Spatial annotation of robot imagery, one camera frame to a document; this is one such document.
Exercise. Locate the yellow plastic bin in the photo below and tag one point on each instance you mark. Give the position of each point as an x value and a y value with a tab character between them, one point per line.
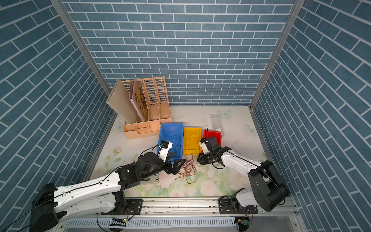
192	137

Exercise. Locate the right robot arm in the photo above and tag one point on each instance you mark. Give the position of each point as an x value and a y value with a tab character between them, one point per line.
268	189

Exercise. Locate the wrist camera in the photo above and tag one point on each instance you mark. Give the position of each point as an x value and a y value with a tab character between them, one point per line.
203	144
165	146

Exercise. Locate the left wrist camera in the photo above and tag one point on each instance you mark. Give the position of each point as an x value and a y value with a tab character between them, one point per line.
165	146

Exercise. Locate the red plastic bin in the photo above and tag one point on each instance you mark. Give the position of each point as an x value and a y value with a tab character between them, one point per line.
216	134

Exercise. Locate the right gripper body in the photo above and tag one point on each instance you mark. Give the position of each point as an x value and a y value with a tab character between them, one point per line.
206	158

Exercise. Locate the pink framed printed board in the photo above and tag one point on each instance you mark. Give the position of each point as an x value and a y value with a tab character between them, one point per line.
138	100

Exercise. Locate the aluminium mounting rail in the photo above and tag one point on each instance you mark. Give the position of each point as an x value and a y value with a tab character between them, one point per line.
212	214

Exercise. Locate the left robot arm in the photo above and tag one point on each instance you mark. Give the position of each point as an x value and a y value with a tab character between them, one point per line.
105	195

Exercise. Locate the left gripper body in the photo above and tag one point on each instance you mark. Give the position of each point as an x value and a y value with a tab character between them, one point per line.
167	168

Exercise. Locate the peach desk file organizer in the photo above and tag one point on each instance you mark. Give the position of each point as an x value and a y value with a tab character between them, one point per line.
155	93

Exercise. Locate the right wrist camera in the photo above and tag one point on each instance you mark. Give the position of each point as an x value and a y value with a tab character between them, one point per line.
203	144

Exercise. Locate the beige folder board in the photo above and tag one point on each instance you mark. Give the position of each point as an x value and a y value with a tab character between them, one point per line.
119	101

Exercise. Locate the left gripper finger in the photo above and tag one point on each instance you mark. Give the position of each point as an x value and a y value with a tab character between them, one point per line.
170	156
177	165

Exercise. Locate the blue plastic bin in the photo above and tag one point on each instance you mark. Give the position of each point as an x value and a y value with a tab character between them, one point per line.
174	133

